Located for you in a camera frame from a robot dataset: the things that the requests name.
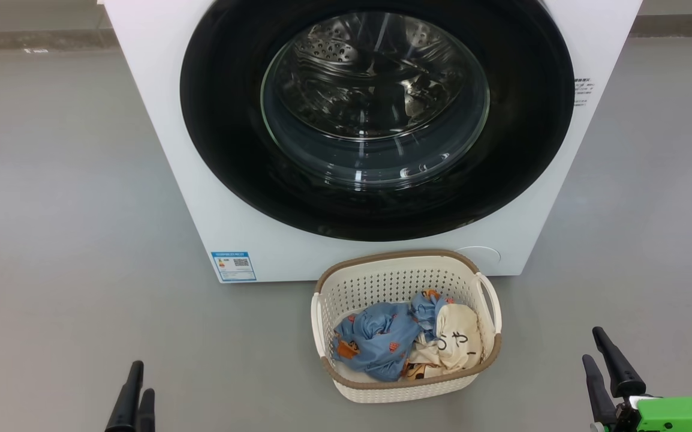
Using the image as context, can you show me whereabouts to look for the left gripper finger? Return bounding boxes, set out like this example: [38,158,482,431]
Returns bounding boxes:
[105,360,144,432]
[136,388,156,432]

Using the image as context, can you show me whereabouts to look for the cream perforated laundry basket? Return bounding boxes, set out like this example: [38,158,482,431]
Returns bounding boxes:
[311,250,503,404]

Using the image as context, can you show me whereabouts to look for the white front-load washing machine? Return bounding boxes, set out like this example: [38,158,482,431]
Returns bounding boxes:
[99,0,643,284]

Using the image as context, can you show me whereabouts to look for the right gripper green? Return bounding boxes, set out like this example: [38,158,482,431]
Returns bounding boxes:
[582,326,692,432]

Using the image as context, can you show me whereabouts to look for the cream printed garment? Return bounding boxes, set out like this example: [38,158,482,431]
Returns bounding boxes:
[403,303,483,380]

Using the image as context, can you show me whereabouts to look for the stainless steel washer drum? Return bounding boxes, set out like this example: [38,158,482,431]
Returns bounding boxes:
[262,11,491,142]

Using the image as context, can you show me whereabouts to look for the blue energy label sticker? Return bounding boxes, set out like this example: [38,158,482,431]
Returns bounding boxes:
[211,251,257,283]

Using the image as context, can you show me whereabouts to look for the round white filter cover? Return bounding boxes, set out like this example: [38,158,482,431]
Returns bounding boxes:
[454,246,501,265]

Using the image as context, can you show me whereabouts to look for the blue patterned garment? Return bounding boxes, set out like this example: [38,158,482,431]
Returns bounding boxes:
[330,290,456,383]

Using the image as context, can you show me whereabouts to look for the washing machine door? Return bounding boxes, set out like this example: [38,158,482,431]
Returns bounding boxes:
[180,0,576,242]

